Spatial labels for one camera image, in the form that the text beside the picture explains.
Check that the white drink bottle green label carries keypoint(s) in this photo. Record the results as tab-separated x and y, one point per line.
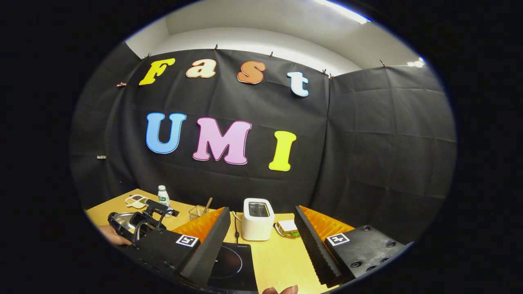
163	196

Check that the white toaster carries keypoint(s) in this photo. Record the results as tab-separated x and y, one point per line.
257	224

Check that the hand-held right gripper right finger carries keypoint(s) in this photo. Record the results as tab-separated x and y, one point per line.
316	249

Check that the sandwich with lettuce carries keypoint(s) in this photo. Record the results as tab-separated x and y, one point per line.
288	228

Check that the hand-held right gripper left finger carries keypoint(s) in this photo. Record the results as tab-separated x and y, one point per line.
204	253

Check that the wooden stick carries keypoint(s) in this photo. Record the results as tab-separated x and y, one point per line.
208	204

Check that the white divided tray of beans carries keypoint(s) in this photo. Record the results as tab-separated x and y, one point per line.
137	201

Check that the black induction cooktop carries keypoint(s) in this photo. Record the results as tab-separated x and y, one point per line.
233	265

